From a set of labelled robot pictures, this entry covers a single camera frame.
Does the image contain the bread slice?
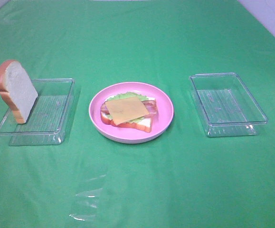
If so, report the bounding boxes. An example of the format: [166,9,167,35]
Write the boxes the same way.
[0,60,38,124]
[101,97,158,133]

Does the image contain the bacon strip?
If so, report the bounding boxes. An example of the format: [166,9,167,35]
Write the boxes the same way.
[142,99,156,107]
[100,104,158,118]

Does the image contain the yellow cheese slice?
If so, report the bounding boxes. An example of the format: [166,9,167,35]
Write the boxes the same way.
[104,96,150,125]

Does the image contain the green lettuce leaf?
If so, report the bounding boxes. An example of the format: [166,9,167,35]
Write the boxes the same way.
[107,92,150,124]

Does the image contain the right clear plastic tray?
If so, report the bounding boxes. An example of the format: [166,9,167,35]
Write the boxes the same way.
[189,73,268,137]

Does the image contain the clear plastic tray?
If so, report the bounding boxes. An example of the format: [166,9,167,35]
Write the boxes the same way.
[189,73,268,137]
[0,78,75,146]

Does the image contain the green tablecloth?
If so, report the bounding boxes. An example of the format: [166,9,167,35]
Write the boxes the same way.
[0,0,275,228]

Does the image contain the pink round plate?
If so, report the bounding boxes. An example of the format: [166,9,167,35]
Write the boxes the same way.
[89,82,174,144]

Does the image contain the clear tape patch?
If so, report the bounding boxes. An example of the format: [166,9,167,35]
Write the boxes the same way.
[69,163,107,227]

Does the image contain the left clear plastic tray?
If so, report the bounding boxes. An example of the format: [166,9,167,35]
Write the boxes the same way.
[0,78,75,146]

